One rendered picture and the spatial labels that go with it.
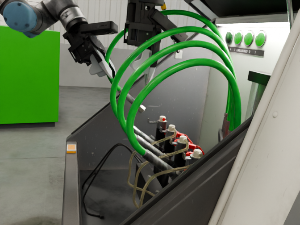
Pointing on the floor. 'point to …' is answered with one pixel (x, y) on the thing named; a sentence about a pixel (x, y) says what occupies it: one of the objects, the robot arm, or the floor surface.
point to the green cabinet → (29, 79)
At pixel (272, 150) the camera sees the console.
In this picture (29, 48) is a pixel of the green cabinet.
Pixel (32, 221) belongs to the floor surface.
